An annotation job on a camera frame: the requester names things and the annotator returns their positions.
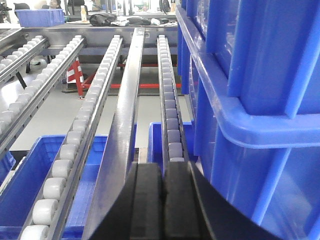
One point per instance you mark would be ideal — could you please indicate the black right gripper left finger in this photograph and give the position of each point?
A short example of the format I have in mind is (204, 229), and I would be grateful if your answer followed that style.
(137, 211)

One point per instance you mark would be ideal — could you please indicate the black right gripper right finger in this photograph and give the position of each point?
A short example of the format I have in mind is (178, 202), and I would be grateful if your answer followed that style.
(195, 210)

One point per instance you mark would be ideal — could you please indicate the steel shelf cross beam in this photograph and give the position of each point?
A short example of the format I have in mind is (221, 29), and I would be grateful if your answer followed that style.
(99, 38)

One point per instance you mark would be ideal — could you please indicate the blue bin lower centre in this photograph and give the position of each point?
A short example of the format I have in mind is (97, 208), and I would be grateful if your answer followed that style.
(155, 154)

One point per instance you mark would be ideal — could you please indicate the blue bin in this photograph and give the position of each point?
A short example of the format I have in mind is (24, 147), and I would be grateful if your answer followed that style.
(21, 191)
(155, 154)

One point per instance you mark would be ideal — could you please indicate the blue bin lower left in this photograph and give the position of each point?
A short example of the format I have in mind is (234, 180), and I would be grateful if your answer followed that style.
(21, 191)

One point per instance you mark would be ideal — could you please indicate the large blue crate right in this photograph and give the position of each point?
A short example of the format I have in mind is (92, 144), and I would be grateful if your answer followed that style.
(251, 70)

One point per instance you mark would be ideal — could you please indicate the black bag on table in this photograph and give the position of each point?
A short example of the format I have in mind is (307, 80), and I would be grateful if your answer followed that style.
(102, 19)

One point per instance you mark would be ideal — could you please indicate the blue crate on far table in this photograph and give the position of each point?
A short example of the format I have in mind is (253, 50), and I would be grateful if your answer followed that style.
(40, 18)

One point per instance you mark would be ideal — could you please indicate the flat steel divider rail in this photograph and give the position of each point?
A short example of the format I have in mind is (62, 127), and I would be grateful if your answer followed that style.
(118, 153)

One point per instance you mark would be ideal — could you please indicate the grey roller rail centre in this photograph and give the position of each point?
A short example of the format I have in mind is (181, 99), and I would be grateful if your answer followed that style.
(174, 145)

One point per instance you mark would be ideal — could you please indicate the roller rail with white wheels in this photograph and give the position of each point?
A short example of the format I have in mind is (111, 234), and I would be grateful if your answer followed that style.
(49, 212)

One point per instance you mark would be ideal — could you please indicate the red steel frame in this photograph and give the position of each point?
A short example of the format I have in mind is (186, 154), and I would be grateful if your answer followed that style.
(148, 82)

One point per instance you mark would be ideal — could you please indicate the roller rail far left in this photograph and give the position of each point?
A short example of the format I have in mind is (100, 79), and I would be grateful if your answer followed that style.
(13, 62)

